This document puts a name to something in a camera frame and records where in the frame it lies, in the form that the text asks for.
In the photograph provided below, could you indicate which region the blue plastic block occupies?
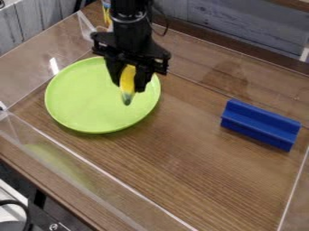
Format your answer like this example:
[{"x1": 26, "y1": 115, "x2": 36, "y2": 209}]
[{"x1": 220, "y1": 99, "x2": 302, "y2": 152}]

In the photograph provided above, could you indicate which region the black cable lower left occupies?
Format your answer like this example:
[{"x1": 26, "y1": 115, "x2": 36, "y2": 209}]
[{"x1": 0, "y1": 199, "x2": 33, "y2": 231}]

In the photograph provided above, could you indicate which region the clear acrylic enclosure wall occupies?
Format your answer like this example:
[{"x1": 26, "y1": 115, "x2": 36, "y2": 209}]
[{"x1": 0, "y1": 109, "x2": 198, "y2": 231}]

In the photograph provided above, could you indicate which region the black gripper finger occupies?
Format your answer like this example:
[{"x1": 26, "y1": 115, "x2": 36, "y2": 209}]
[
  {"x1": 105, "y1": 57, "x2": 125, "y2": 86},
  {"x1": 133, "y1": 65, "x2": 155, "y2": 92}
]

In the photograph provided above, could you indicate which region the green round plate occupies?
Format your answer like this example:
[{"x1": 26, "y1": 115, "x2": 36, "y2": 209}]
[{"x1": 44, "y1": 57, "x2": 161, "y2": 134}]

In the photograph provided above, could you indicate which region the yellow toy banana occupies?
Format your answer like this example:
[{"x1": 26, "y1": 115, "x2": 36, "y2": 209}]
[{"x1": 119, "y1": 65, "x2": 136, "y2": 106}]

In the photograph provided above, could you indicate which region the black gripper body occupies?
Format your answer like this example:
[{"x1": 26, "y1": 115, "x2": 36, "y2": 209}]
[{"x1": 89, "y1": 17, "x2": 172, "y2": 76}]

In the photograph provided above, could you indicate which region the yellow blue tin can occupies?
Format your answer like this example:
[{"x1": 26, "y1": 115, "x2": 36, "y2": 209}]
[{"x1": 101, "y1": 0, "x2": 112, "y2": 27}]

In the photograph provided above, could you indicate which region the clear acrylic corner bracket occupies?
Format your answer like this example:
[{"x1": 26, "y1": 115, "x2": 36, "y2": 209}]
[{"x1": 77, "y1": 11, "x2": 113, "y2": 42}]

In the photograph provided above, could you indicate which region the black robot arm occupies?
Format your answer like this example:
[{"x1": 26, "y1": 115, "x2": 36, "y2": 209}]
[{"x1": 91, "y1": 0, "x2": 171, "y2": 92}]

